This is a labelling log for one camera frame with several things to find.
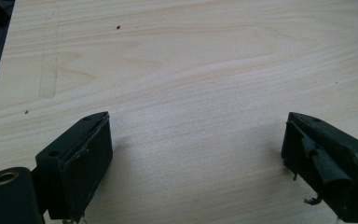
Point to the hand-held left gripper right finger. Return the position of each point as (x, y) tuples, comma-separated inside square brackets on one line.
[(329, 161)]

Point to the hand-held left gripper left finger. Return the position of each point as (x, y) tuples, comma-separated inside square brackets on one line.
[(74, 168)]

